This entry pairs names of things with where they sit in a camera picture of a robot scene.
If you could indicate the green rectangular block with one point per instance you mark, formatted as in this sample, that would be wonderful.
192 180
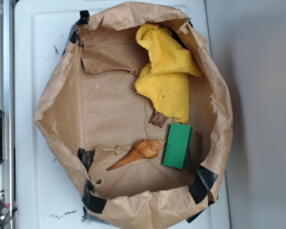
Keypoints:
177 146

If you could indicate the brown wood bark piece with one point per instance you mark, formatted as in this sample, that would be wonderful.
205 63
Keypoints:
157 119

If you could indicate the orange spiral seashell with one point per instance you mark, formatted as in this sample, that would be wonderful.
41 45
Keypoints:
144 149

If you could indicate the brown paper bag liner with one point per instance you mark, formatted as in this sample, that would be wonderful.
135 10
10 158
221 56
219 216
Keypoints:
91 116

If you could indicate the yellow microfiber cloth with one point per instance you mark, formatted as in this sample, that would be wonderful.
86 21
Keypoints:
164 80

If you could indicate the aluminium frame rail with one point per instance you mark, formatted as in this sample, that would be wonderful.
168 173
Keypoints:
8 203

